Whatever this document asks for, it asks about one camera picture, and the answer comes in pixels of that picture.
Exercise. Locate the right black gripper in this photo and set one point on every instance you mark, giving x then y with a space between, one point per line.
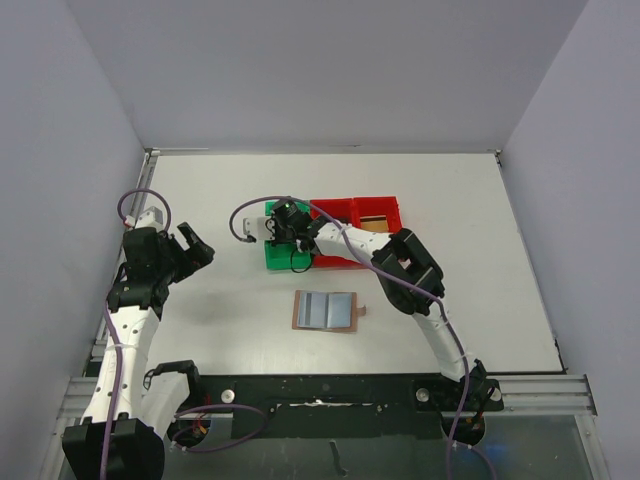
273 231

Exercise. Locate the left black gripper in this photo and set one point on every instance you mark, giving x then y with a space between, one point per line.
196 257

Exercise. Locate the green plastic bin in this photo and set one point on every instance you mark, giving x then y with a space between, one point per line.
287 258

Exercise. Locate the red double plastic bin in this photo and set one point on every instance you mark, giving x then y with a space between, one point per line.
350 210

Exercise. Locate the grey striped card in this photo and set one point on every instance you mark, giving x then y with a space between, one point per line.
312 310

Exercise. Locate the tan leather card holder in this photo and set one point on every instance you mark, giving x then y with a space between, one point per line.
336 312

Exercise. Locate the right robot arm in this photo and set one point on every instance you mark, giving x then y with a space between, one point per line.
411 279

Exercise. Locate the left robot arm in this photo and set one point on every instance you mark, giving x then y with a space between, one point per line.
121 432

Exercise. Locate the gold card in red bin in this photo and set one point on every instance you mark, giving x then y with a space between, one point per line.
377 224

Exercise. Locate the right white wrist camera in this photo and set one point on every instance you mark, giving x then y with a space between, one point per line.
255 229

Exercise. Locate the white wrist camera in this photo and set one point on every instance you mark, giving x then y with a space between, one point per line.
151 217
255 229

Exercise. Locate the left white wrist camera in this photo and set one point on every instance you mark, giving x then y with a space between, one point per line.
151 217

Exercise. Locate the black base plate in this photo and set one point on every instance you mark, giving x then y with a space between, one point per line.
349 406

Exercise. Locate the aluminium front rail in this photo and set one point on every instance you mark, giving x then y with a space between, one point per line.
545 394

